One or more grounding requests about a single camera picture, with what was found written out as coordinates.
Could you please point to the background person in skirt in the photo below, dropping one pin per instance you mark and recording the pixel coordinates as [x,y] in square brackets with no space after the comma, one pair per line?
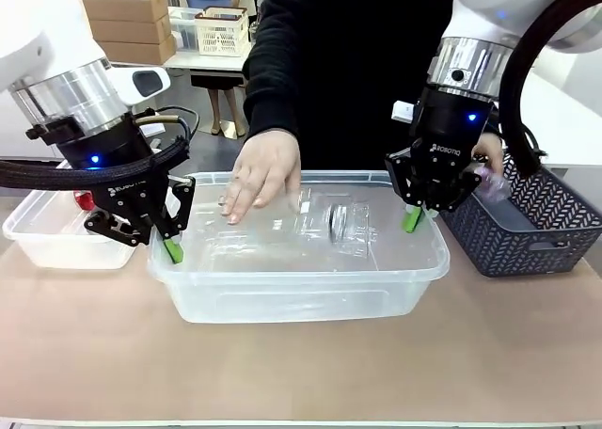
[221,100]

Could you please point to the clear plastic bottle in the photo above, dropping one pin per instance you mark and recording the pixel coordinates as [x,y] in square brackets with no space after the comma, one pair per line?
[329,222]

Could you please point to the person's left hand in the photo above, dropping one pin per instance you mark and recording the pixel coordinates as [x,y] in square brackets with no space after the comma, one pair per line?
[491,149]

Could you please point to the person's right forearm black sleeve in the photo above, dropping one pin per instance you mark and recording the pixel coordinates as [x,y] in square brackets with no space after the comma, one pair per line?
[273,85]

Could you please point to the clear plastic container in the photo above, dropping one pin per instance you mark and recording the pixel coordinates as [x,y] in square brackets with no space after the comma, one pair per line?
[282,297]
[52,245]

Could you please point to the white table with metal legs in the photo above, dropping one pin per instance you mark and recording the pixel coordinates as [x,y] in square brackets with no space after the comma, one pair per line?
[207,62]

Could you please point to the person's black sweater torso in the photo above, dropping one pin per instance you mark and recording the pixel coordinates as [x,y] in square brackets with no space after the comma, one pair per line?
[348,71]

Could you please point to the flat cardboard box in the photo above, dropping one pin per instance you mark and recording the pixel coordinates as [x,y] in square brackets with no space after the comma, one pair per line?
[131,30]

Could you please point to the long cardboard box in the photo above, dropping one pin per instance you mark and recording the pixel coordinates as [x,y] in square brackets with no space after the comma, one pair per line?
[138,52]

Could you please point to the person's right hand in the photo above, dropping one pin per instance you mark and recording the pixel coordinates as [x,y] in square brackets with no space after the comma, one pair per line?
[263,170]

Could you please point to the white lattice basket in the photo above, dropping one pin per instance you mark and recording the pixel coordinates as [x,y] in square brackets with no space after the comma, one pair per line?
[221,31]

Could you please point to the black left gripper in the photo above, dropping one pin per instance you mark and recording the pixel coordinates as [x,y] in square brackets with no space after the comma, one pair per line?
[117,151]

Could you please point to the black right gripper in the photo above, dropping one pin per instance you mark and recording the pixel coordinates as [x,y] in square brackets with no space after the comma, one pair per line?
[447,132]

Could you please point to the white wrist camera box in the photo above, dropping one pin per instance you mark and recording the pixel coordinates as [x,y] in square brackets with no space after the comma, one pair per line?
[403,112]

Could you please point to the clear storage box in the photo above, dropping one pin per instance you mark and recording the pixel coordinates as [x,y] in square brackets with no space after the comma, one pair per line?
[183,27]

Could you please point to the dark woven plastic basket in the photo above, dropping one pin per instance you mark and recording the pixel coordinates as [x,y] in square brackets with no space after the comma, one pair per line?
[517,245]

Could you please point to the clear plastic wrapper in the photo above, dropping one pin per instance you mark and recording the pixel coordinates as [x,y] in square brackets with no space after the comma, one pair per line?
[494,182]

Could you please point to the large cardboard box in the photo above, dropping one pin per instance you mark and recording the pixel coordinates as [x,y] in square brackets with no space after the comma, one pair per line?
[127,6]

